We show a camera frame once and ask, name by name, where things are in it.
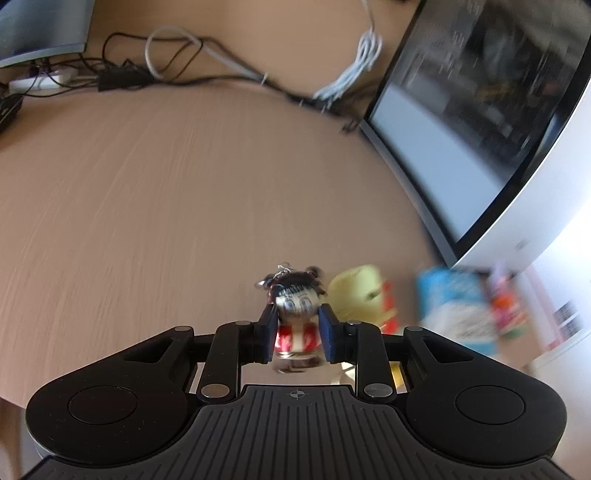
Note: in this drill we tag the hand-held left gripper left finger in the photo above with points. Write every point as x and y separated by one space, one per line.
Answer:
271 334

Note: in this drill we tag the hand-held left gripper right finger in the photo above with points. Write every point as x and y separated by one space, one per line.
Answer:
328 334

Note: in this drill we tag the blue face mask packet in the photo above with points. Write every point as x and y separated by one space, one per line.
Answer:
455 314

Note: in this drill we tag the yellow plush toy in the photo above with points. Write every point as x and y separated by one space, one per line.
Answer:
358 290

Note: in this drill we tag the colourful snack packet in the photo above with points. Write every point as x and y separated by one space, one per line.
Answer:
508 309

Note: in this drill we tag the white computer case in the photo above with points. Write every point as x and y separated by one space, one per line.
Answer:
461 138

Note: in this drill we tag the white printed cardboard box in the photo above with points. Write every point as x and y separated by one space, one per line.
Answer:
570 318

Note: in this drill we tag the black power adapter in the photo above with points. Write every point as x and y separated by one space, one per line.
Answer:
120 78

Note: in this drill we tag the white power strip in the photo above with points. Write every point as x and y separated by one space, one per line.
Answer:
41 83

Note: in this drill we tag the black device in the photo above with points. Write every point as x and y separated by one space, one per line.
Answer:
9 113

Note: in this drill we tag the computer monitor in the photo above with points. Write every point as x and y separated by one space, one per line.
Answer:
41 27

